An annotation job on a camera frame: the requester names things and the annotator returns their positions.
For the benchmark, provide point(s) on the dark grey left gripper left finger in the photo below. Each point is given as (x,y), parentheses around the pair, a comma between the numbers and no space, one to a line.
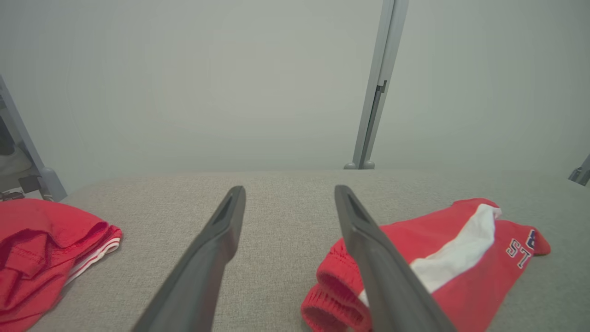
(203,276)

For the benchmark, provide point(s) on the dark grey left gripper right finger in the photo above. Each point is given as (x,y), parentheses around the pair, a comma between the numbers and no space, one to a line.
(387,286)

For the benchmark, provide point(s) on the red shorts with white trim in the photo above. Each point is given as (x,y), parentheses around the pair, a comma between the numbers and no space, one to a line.
(479,286)

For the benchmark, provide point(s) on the red t-shirt with striped cuffs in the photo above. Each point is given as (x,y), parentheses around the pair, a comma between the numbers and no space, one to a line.
(41,249)

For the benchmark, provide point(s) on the grey fabric sofa seat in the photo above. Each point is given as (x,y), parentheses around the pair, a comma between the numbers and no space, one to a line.
(281,230)

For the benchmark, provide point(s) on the grey metal partition post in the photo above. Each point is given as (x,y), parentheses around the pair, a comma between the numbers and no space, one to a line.
(25,143)
(380,83)
(581,174)

